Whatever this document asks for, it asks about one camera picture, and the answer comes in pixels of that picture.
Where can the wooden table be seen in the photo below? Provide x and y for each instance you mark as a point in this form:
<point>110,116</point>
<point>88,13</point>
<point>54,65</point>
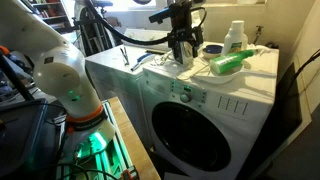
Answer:
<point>133,136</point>

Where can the black monitor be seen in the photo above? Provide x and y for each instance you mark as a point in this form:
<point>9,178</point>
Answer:
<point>18,136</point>

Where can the black rod with orange clamp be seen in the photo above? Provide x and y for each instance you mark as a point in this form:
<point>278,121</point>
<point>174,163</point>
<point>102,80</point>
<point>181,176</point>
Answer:
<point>13,78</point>

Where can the bookshelf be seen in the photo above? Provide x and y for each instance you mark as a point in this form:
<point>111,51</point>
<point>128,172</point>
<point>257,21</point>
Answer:
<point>51,15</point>

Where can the white dish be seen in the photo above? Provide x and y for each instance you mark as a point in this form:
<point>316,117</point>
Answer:
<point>216,78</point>

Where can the white front-load washing machine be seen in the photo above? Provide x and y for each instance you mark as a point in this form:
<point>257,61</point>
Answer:
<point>213,110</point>

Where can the white bottle with label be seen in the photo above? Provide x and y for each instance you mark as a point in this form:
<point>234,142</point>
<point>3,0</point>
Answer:
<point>234,38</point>

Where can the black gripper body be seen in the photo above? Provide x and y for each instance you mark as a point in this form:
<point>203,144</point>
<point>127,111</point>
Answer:
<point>183,23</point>

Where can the white top-load washing machine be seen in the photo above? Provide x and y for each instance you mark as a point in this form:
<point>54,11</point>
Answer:
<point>110,76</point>

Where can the white and black clothes iron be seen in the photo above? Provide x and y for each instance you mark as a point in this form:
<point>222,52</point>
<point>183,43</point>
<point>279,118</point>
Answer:
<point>185,55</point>

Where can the wall water faucet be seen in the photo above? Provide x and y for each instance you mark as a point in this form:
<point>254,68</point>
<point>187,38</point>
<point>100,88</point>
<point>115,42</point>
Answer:
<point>258,33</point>

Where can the blue bowl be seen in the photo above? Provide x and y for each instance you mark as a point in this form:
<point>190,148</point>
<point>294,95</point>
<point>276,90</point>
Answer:
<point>212,50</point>

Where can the blue and white brush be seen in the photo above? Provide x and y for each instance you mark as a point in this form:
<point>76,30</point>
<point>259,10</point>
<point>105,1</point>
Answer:
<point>141,61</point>

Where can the aluminium base frame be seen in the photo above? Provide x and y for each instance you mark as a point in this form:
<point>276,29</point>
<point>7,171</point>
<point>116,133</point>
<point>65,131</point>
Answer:
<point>113,156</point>

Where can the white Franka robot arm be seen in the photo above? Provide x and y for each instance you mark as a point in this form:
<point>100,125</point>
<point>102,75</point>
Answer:
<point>56,70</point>

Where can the dark bicycle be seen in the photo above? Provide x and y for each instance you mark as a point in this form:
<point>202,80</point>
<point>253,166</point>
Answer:
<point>95,33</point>

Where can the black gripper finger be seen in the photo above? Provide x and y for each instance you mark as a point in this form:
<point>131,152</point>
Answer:
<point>195,48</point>
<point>175,47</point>

